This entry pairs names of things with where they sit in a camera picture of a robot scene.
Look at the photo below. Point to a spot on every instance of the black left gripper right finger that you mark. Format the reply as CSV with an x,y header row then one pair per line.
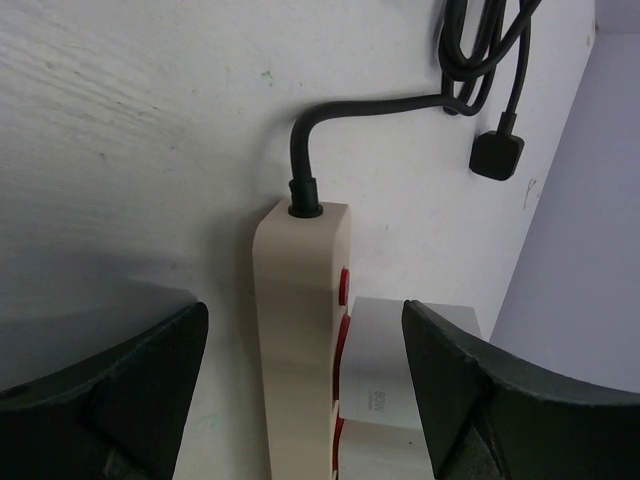
x,y
487,414

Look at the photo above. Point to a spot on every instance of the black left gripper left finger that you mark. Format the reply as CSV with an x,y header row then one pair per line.
x,y
119,414

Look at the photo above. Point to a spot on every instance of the large white charger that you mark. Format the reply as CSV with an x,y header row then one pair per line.
x,y
376,389

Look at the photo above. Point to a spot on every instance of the beige power strip red sockets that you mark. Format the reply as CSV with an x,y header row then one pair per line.
x,y
301,276

